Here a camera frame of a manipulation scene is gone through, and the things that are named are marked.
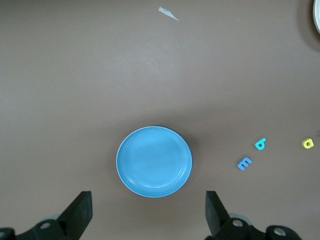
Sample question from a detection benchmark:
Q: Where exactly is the blue foam letter m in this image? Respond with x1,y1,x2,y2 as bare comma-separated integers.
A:
236,156,253,172

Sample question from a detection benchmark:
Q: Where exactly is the cream white plate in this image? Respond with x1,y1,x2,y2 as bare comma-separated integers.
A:
312,0,320,35

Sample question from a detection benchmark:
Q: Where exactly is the teal foam letter b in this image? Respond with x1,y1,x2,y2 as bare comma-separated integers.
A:
253,137,267,151

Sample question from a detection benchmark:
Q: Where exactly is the blue plate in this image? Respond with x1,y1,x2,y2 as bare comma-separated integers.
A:
116,126,193,199

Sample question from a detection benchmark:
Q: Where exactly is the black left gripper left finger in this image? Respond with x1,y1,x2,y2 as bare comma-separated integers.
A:
0,191,94,240

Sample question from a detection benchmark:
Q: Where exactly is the brown table cover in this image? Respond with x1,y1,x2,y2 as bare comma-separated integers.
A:
0,0,320,240

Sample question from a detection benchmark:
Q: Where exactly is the yellow foam letter d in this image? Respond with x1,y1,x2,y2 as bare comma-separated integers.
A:
301,138,314,150

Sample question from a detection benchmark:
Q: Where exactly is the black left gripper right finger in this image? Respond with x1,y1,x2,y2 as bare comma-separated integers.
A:
205,190,303,240

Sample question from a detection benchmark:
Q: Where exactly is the white paper scrap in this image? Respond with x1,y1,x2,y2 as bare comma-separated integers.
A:
158,6,180,21

